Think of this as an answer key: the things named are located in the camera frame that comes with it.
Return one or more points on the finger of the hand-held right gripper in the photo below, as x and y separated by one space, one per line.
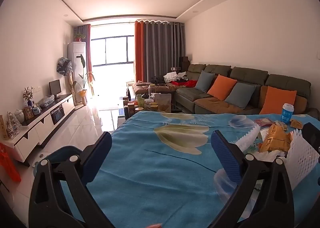
312 135

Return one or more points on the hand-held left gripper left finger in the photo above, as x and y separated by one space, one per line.
97 155

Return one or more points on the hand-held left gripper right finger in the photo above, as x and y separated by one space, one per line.
225 158

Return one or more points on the golden snack packet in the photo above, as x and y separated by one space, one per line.
273 138

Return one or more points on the teal plastic bin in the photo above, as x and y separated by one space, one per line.
58 152

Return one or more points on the person's left hand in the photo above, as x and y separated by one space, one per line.
153 226

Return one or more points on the small golden wrapper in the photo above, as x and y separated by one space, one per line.
296 124

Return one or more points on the clear plastic container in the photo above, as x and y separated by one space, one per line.
223 188

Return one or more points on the blue lidded drink cup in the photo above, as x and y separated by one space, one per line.
287 114

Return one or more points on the orange cushion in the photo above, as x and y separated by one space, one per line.
221 87
277 100

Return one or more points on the red flat packet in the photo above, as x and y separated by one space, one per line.
263 121

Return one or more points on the blue floral blanket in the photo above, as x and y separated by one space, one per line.
162 168

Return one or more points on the tall leafy potted plant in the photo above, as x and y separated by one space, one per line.
83 94

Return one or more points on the blue-grey cushion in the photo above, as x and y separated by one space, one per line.
205 81
240 95

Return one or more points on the group of food jars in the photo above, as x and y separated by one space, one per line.
140 104

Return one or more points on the white and black TV cabinet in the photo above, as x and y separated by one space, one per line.
32 137

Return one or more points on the clear plastic bag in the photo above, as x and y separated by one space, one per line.
46 101

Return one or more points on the small blue-white ceramic jar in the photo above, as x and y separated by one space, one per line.
36 110

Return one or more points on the black monitor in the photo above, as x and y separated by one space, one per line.
55 87

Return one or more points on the brown padded bench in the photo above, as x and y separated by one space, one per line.
142 88

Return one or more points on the red cloth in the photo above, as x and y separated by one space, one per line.
186 84

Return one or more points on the brown paper bag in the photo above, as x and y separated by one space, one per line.
162 102

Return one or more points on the white ceramic jar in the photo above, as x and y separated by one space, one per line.
19 115

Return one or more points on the green sectional sofa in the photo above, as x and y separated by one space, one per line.
250 72

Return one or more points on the orange plastic bag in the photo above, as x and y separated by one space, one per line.
8 163

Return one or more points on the model ship in clear wrap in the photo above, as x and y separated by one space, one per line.
12 125

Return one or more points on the blue vase with branches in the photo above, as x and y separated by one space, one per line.
28 94

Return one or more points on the covered standing fan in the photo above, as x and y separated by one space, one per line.
64 66

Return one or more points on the pile of white clothes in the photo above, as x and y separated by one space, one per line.
175 76

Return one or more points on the black bag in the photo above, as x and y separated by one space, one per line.
157 79

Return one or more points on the tall golden box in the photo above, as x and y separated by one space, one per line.
3 127

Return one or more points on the small grey projector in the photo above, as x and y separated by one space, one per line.
175 68

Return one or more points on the dark wooden cabinet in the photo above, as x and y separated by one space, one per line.
185 62

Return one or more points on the white standing air conditioner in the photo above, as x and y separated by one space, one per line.
76 52

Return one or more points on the dark-framed window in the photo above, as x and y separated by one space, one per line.
117 50

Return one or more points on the narrow grey and orange curtain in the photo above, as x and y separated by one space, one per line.
86 40

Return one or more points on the small potted green plant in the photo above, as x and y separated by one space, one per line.
79 36

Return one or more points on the wide grey and orange curtain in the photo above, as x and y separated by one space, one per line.
162 47

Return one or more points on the wooden picture frame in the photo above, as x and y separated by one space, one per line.
28 112

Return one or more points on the white wall outlet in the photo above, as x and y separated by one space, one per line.
37 89

